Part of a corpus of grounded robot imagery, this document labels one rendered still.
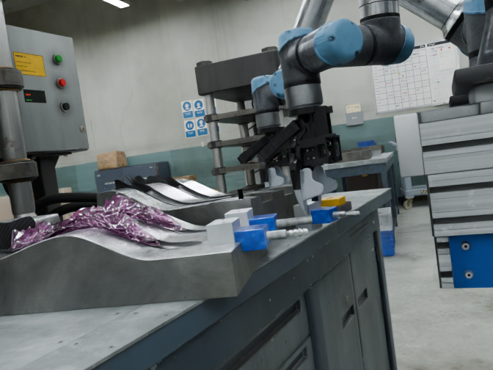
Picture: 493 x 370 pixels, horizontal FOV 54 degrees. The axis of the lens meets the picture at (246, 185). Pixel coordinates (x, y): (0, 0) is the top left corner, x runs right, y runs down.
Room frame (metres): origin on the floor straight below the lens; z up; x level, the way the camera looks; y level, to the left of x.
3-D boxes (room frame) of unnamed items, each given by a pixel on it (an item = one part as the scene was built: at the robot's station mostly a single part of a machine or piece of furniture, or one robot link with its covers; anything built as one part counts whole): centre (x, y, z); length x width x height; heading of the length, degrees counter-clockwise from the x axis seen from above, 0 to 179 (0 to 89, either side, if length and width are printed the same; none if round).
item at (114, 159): (8.25, 2.23, 1.26); 0.42 x 0.33 x 0.29; 71
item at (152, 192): (1.08, 0.15, 0.92); 0.35 x 0.16 x 0.09; 62
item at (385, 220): (4.20, -0.91, 0.28); 0.61 x 0.41 x 0.15; 71
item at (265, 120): (1.46, -0.09, 1.07); 0.08 x 0.08 x 0.05
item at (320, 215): (0.96, -0.16, 0.83); 0.13 x 0.05 x 0.05; 56
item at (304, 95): (0.98, -0.14, 1.07); 0.08 x 0.08 x 0.05
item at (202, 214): (1.10, 0.16, 0.87); 0.50 x 0.26 x 0.14; 62
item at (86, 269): (0.74, 0.25, 0.86); 0.50 x 0.26 x 0.11; 79
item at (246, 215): (0.75, -0.03, 0.86); 0.13 x 0.05 x 0.05; 79
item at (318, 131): (0.97, -0.15, 0.99); 0.09 x 0.08 x 0.12; 56
